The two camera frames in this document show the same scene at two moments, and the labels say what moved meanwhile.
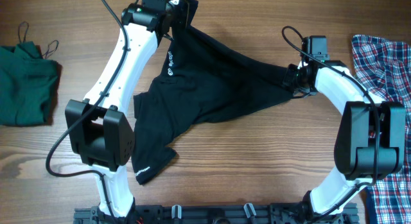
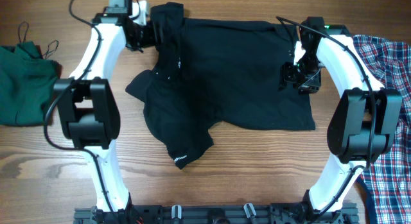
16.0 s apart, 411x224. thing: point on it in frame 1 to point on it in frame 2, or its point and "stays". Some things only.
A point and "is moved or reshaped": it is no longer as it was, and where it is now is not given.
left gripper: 180,22 to 151,42
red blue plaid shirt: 383,67 stays
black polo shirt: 205,78 is moved or reshaped
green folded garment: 27,83 stays
